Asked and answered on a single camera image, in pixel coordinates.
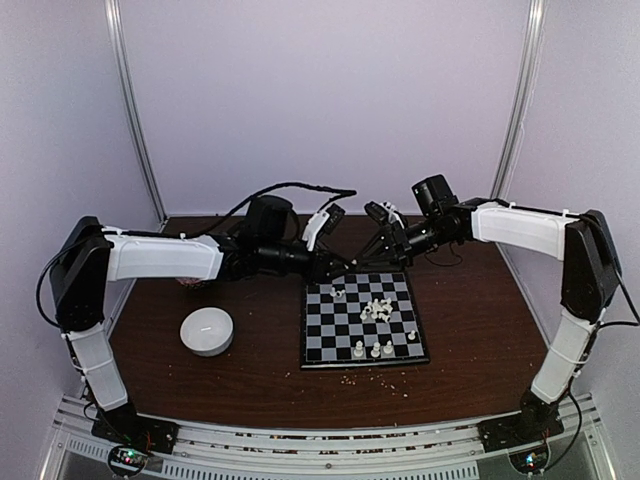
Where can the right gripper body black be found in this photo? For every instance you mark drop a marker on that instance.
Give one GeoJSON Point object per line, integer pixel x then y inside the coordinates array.
{"type": "Point", "coordinates": [402, 242]}

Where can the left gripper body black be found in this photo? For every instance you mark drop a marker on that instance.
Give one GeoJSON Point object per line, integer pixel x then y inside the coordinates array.
{"type": "Point", "coordinates": [314, 271]}

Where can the white chess bishop piece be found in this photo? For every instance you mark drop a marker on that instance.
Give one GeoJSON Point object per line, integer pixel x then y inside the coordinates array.
{"type": "Point", "coordinates": [375, 351]}

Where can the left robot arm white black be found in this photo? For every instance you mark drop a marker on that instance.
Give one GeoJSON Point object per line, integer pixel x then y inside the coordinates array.
{"type": "Point", "coordinates": [94, 255]}

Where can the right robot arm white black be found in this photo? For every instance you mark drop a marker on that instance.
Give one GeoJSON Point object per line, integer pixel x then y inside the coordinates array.
{"type": "Point", "coordinates": [591, 275]}

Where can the white small chess pawn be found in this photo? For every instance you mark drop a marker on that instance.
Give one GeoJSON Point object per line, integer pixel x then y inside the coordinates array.
{"type": "Point", "coordinates": [337, 293]}

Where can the pile of white chess pieces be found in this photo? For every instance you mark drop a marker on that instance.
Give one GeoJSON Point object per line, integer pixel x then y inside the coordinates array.
{"type": "Point", "coordinates": [377, 309]}

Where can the black grey chess board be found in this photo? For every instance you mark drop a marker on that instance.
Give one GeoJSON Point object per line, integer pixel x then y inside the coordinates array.
{"type": "Point", "coordinates": [361, 320]}

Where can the red patterned small bowl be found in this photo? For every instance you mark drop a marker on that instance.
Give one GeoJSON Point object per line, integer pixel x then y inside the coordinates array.
{"type": "Point", "coordinates": [193, 283]}

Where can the white ceramic bowl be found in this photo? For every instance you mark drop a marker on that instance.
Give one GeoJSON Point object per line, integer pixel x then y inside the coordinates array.
{"type": "Point", "coordinates": [207, 332]}

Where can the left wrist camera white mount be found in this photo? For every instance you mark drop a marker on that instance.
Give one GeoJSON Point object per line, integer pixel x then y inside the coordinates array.
{"type": "Point", "coordinates": [322, 222]}

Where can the right aluminium frame post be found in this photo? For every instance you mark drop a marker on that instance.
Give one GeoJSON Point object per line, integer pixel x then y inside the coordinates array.
{"type": "Point", "coordinates": [522, 97]}

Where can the aluminium frame post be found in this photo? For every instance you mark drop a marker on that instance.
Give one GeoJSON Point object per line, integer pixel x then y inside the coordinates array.
{"type": "Point", "coordinates": [522, 97]}
{"type": "Point", "coordinates": [117, 37]}

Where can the aluminium front rail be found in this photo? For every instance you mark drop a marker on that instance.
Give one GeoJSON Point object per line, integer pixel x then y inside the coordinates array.
{"type": "Point", "coordinates": [443, 450]}

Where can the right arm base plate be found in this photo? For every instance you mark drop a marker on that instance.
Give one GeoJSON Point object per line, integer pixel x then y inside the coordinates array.
{"type": "Point", "coordinates": [511, 431]}

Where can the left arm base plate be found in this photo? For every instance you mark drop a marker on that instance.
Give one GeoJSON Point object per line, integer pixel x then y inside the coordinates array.
{"type": "Point", "coordinates": [144, 434]}

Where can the left aluminium frame post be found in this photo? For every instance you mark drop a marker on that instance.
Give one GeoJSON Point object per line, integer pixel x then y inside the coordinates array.
{"type": "Point", "coordinates": [117, 37]}

